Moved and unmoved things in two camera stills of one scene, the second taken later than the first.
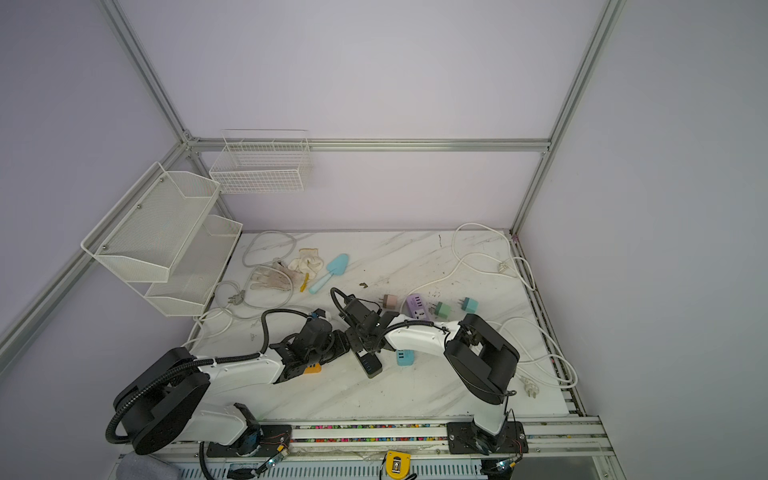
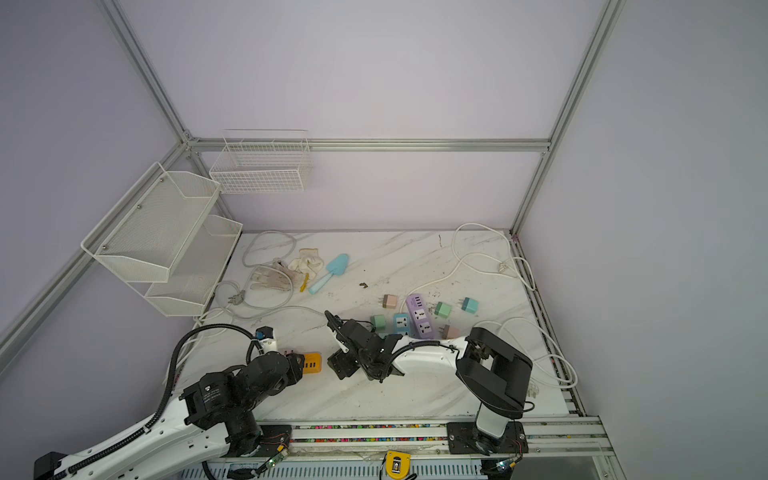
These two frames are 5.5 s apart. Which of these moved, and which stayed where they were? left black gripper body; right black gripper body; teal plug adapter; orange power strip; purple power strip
Moved: right black gripper body; left black gripper body
Stayed: purple power strip; orange power strip; teal plug adapter
